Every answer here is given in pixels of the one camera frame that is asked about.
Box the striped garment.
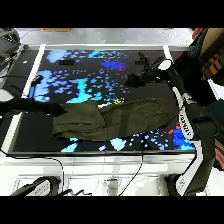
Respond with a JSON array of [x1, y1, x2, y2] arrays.
[[199, 27, 224, 87]]

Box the dark green pants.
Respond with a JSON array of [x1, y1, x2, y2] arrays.
[[51, 97, 175, 143]]

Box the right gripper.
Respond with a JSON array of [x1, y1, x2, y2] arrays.
[[125, 72, 148, 89]]

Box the black cable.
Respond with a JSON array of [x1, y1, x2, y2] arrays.
[[118, 146, 146, 196], [0, 148, 66, 194]]

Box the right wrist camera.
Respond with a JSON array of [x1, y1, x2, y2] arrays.
[[137, 51, 151, 70]]

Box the silver frame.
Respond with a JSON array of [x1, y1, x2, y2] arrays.
[[0, 152, 224, 196]]

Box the black garment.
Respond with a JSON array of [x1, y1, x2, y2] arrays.
[[173, 49, 218, 108]]

